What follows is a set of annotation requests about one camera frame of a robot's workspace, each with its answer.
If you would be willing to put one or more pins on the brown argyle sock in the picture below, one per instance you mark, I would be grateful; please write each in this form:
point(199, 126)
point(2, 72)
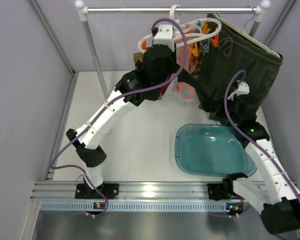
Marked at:
point(137, 59)
point(196, 62)

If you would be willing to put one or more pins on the teal plastic basin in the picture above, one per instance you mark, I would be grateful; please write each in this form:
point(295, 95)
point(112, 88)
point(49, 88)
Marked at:
point(211, 150)

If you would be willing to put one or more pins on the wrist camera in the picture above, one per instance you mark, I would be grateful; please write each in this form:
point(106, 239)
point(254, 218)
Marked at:
point(165, 36)
point(242, 89)

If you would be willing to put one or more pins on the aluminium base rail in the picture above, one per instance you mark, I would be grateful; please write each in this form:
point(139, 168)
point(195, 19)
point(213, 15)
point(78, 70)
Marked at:
point(134, 197)

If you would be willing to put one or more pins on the white clothes rack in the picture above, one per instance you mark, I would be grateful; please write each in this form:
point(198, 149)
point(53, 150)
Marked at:
point(109, 39)

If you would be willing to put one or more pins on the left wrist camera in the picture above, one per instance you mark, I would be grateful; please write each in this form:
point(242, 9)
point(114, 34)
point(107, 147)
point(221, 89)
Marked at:
point(165, 36)

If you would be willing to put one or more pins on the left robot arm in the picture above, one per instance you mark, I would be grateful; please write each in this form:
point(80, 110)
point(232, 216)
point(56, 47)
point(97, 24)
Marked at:
point(148, 82)

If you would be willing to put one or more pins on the pink patterned sock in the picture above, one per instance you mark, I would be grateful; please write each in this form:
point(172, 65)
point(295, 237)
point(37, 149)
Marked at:
point(187, 92)

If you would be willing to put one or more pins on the white clip sock hanger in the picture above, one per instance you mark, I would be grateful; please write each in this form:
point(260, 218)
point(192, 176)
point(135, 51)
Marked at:
point(203, 29)

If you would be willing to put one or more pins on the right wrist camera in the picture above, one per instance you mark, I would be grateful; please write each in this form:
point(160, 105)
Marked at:
point(242, 89)

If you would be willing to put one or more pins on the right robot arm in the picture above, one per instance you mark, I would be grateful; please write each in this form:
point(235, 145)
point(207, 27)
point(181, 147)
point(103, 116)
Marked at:
point(279, 207)

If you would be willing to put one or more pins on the black sock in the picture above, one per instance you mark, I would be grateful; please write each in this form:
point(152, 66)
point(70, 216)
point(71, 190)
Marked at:
point(204, 97)

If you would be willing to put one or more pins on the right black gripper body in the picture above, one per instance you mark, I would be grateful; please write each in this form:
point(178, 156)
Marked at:
point(236, 100)

